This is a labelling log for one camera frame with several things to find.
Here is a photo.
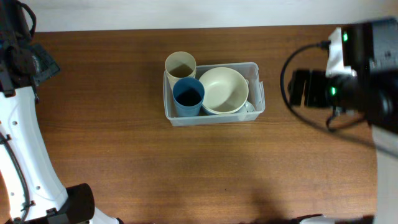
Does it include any white plastic spoon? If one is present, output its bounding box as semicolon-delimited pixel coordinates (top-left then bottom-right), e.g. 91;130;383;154
237;100;256;113

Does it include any cream bowl back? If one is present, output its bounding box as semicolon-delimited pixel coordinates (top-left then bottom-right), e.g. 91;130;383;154
199;67;249;115

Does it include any blue cup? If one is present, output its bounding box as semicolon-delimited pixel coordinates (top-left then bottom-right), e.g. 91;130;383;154
172;77;205;117

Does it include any cream cup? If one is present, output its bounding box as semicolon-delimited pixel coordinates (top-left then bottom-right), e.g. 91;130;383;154
165;51;197;83

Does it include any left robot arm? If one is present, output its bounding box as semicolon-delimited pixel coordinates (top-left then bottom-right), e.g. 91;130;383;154
1;1;122;223

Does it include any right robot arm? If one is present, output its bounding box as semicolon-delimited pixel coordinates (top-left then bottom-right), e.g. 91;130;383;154
280;17;397;223

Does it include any clear plastic container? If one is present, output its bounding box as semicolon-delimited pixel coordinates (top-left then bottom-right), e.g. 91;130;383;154
163;62;266;126

